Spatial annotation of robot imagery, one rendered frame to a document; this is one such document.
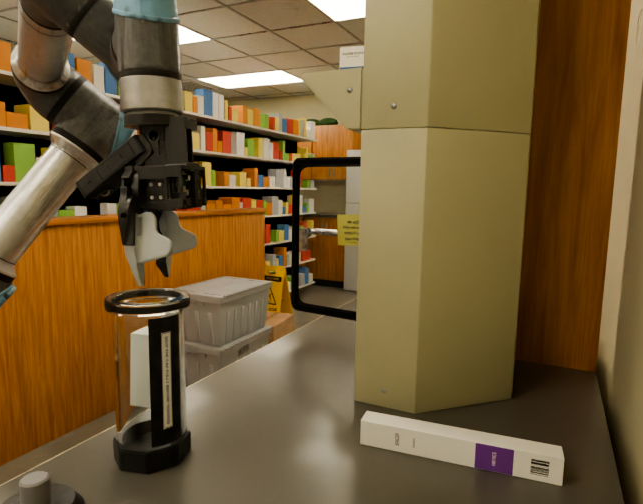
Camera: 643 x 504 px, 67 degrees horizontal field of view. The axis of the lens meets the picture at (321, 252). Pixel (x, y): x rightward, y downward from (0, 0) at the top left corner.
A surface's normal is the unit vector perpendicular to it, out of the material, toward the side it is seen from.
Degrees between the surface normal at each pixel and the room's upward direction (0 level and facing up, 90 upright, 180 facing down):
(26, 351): 90
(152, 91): 90
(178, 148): 91
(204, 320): 95
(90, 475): 0
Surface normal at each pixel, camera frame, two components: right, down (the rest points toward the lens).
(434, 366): 0.33, 0.13
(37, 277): 0.90, 0.07
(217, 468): 0.02, -0.99
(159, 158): -0.18, 0.14
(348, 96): -0.44, 0.11
